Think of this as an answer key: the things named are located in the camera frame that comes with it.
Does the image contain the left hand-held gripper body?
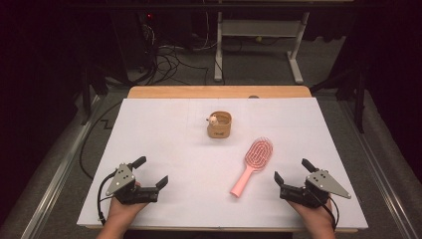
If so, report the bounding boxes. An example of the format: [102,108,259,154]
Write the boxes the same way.
[105,162,160,205]

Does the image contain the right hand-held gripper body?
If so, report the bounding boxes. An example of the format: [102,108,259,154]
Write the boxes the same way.
[279,169,352,209]

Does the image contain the pink hairbrush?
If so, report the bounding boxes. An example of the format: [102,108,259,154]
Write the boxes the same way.
[230,136,275,199]

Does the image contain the person's left hand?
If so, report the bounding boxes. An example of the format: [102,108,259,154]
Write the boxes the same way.
[106,180,149,228]

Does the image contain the person's right hand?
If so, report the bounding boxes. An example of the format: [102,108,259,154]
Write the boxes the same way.
[286,196,336,231]

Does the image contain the white board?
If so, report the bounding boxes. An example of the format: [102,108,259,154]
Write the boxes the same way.
[77,97,369,230]

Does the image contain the brown cup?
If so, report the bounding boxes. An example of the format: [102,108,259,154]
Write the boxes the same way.
[206,111,233,139]

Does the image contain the black stand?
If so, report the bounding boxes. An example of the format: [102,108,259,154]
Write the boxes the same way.
[81,65,109,125]
[310,65,368,134]

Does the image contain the wooden table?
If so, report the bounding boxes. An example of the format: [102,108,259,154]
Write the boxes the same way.
[85,85,360,234]

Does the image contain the dark computer tower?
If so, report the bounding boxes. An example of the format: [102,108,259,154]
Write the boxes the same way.
[110,11,157,75]

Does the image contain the left hand-held gripper cable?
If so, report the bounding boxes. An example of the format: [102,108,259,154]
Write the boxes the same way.
[97,170,119,226]

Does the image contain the hand-held gripper cable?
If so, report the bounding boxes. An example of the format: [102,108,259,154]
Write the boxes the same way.
[97,170,119,226]
[312,188,340,232]

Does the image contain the right hand-held gripper cable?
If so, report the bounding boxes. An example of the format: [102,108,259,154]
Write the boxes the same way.
[312,188,340,232]

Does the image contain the black floor cable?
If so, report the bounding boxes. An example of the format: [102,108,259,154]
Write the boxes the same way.
[79,101,124,180]

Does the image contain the metal floor rail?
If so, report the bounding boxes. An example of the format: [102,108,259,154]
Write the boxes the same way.
[337,99,422,239]
[19,95,105,239]

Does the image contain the bundle of black cables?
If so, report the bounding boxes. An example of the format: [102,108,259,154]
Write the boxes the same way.
[141,23,211,87]

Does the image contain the white desk frame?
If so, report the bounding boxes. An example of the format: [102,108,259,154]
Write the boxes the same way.
[213,11,305,85]

